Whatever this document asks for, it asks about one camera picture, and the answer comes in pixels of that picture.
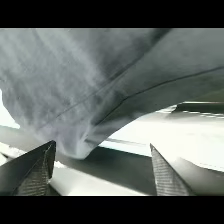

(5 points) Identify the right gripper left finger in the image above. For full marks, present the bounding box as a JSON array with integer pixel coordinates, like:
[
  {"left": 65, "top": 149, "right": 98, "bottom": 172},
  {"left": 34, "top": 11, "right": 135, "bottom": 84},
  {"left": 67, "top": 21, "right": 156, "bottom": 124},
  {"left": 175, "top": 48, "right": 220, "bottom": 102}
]
[{"left": 0, "top": 139, "right": 57, "bottom": 197}]

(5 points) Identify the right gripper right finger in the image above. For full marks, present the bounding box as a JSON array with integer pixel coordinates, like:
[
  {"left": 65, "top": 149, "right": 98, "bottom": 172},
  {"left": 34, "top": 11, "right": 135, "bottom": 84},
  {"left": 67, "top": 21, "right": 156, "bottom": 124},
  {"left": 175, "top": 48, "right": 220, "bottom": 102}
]
[{"left": 149, "top": 143, "right": 196, "bottom": 197}]

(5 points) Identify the dark grey garment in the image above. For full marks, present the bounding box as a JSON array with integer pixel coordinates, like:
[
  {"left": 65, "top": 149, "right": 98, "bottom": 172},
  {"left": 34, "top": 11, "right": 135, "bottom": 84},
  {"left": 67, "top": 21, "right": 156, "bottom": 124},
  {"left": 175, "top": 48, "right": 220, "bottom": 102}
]
[{"left": 0, "top": 28, "right": 224, "bottom": 160}]

